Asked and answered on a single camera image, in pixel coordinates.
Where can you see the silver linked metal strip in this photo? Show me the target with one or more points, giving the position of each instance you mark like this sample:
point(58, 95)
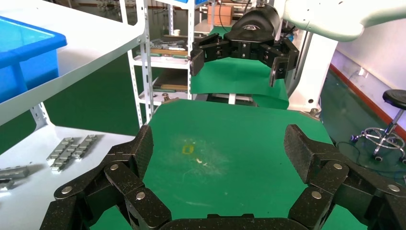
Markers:
point(65, 157)
point(84, 146)
point(60, 150)
point(14, 173)

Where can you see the brown cardboard box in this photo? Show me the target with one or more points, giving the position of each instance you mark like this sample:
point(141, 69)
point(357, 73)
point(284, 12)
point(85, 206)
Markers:
point(220, 16)

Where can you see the blue plastic bin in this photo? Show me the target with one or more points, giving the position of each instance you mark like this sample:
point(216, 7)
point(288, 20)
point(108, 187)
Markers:
point(28, 57)

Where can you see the white metal shelf rack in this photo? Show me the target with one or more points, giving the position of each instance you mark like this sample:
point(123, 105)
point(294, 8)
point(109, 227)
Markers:
point(95, 38)

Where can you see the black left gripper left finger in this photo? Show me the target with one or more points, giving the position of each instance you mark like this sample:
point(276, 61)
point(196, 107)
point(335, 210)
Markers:
point(127, 177)

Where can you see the black stool with chrome base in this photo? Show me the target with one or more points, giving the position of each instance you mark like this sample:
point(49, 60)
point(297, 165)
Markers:
point(395, 98)

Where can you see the small white cup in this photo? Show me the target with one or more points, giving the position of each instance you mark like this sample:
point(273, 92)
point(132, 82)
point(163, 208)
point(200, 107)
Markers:
point(176, 32)

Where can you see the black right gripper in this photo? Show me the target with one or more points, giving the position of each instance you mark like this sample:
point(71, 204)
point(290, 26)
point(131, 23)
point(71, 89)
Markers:
point(253, 28)

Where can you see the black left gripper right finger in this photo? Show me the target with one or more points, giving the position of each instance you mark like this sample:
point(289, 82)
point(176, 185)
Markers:
point(326, 177)

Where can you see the white storage rack with tools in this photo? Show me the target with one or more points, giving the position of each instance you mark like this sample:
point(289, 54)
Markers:
point(190, 47)

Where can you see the pile of metal wood strips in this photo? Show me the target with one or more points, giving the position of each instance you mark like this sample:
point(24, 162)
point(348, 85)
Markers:
point(171, 88)
point(168, 49)

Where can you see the white wall outlet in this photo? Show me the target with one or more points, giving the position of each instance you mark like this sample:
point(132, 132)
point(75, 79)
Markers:
point(363, 72)

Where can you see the white robot torso column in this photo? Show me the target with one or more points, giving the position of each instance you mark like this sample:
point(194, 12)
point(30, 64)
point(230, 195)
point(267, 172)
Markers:
point(314, 70)

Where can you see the green mat on side table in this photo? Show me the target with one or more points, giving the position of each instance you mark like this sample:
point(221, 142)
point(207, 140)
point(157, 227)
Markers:
point(234, 79)

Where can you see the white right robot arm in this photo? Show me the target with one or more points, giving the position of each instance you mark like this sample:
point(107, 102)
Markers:
point(333, 16)

